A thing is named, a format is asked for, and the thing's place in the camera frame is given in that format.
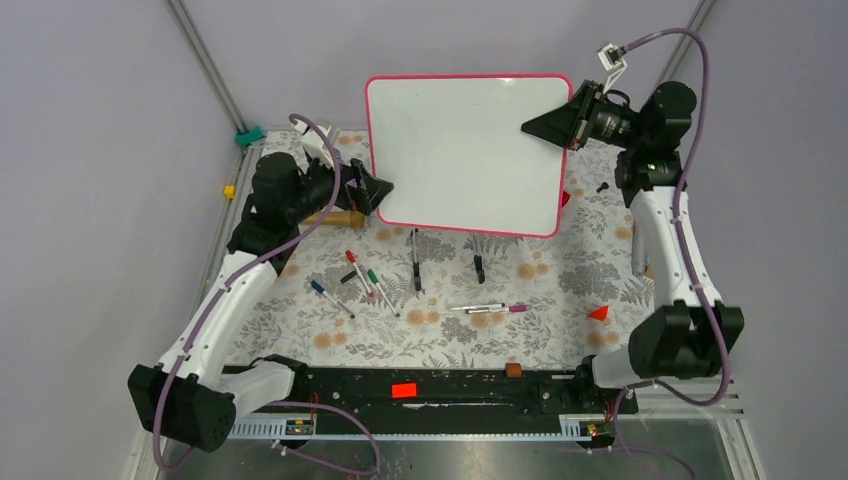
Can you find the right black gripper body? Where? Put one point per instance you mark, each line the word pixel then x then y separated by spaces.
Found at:
pixel 610 123

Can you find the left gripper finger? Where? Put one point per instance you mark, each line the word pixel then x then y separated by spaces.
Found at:
pixel 367 182
pixel 366 202

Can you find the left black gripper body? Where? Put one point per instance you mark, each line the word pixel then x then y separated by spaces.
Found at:
pixel 319 185

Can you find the pink framed whiteboard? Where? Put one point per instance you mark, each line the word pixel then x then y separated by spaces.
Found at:
pixel 453 148

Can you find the black capped marker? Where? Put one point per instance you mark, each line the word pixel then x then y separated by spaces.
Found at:
pixel 481 307

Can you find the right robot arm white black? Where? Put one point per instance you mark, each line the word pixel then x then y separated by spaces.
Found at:
pixel 691 331

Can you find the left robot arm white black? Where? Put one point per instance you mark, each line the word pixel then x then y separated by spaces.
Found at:
pixel 184 396

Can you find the red capped marker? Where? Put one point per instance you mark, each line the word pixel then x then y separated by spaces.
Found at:
pixel 359 272

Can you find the black marker cap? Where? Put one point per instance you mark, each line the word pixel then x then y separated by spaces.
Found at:
pixel 349 276

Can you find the green capped marker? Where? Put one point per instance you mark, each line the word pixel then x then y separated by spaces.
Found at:
pixel 372 275

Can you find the floral patterned table mat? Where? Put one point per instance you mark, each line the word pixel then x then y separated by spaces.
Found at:
pixel 561 279

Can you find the blue capped marker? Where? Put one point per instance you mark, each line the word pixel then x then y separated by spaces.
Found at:
pixel 336 302

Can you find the silver grey microphone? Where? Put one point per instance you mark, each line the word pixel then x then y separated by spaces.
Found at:
pixel 639 253

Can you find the pink capped marker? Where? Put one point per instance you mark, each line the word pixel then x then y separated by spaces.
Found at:
pixel 517 308

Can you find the small red cone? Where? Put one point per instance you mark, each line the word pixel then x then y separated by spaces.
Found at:
pixel 600 314

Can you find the red tape label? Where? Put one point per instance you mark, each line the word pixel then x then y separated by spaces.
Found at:
pixel 404 390

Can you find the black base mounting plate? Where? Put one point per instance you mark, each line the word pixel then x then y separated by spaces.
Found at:
pixel 454 400

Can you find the small brown block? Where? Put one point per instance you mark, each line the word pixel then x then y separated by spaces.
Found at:
pixel 513 370

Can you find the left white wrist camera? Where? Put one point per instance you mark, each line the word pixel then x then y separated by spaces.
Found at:
pixel 315 142

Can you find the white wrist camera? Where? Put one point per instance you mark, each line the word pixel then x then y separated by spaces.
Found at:
pixel 612 59
pixel 315 142

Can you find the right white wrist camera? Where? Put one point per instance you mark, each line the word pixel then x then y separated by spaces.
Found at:
pixel 612 59

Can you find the teal corner bracket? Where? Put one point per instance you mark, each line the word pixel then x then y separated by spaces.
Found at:
pixel 247 138

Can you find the aluminium slotted rail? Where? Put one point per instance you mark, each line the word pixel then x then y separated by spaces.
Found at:
pixel 295 427

